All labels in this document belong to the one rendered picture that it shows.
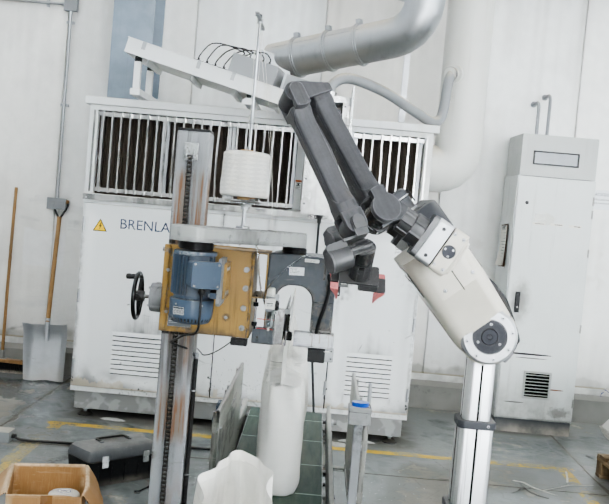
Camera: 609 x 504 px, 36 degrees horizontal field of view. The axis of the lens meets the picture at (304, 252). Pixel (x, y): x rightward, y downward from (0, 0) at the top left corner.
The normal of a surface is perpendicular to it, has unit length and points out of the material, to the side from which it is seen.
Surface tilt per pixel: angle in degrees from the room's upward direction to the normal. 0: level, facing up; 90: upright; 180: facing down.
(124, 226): 90
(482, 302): 115
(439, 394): 90
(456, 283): 90
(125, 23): 90
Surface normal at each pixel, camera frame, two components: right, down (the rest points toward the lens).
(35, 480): 0.23, 0.07
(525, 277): -0.01, 0.05
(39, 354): 0.00, -0.19
